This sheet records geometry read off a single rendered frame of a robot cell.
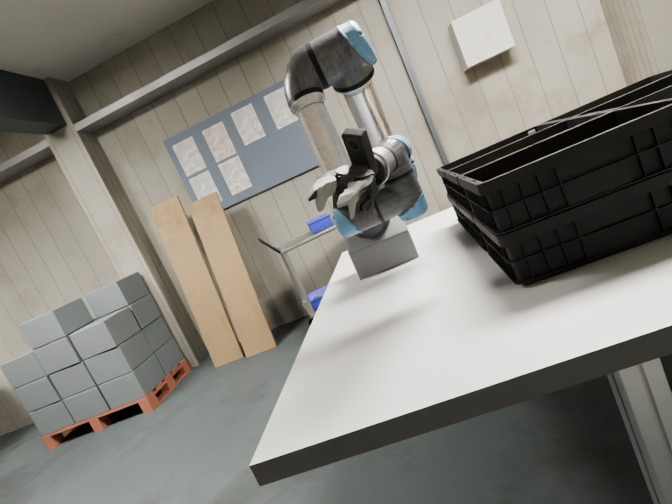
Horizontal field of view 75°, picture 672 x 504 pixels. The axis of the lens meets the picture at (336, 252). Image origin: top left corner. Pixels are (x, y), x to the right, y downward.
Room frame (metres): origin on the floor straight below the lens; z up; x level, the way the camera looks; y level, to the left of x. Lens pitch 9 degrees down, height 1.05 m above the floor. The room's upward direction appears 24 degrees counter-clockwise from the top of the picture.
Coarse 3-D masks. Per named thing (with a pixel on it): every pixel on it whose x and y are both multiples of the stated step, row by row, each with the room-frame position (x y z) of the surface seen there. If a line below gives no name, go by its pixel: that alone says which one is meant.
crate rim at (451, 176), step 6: (594, 114) 1.13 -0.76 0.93; (600, 114) 1.09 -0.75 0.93; (570, 120) 1.28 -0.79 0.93; (588, 120) 1.06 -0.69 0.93; (552, 126) 1.32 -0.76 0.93; (540, 132) 1.33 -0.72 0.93; (546, 138) 1.07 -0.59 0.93; (510, 144) 1.35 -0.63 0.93; (498, 150) 1.36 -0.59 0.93; (504, 156) 1.09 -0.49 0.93; (468, 162) 1.38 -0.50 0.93; (456, 168) 1.39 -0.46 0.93; (450, 174) 1.25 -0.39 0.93; (456, 174) 1.19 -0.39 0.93; (462, 174) 1.11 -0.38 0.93; (450, 180) 1.30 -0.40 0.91; (456, 180) 1.14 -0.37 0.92
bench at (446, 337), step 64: (448, 256) 1.29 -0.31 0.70; (640, 256) 0.74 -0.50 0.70; (320, 320) 1.22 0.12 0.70; (384, 320) 1.00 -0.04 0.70; (448, 320) 0.84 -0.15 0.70; (512, 320) 0.72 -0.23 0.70; (576, 320) 0.63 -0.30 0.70; (640, 320) 0.56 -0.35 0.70; (320, 384) 0.81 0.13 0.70; (384, 384) 0.70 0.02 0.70; (448, 384) 0.61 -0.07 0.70; (512, 384) 0.56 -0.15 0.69; (640, 384) 0.58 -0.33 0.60; (320, 448) 0.62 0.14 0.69; (640, 448) 0.61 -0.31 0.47
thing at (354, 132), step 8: (352, 128) 0.84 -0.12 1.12; (344, 136) 0.84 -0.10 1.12; (352, 136) 0.83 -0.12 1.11; (360, 136) 0.82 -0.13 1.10; (344, 144) 0.86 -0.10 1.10; (352, 144) 0.84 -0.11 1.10; (360, 144) 0.83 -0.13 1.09; (368, 144) 0.85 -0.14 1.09; (352, 152) 0.86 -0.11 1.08; (360, 152) 0.85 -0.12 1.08; (368, 152) 0.85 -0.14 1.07; (352, 160) 0.88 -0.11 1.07; (360, 160) 0.87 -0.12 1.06; (368, 160) 0.86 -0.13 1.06; (368, 168) 0.88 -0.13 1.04; (376, 168) 0.89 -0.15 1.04
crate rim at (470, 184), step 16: (656, 112) 0.75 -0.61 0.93; (576, 128) 1.04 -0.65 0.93; (624, 128) 0.77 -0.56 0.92; (640, 128) 0.76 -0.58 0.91; (576, 144) 0.78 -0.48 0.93; (592, 144) 0.78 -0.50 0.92; (608, 144) 0.77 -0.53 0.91; (496, 160) 1.09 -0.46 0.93; (544, 160) 0.80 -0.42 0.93; (560, 160) 0.79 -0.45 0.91; (464, 176) 1.05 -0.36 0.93; (512, 176) 0.81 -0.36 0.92; (528, 176) 0.80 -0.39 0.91; (480, 192) 0.83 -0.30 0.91
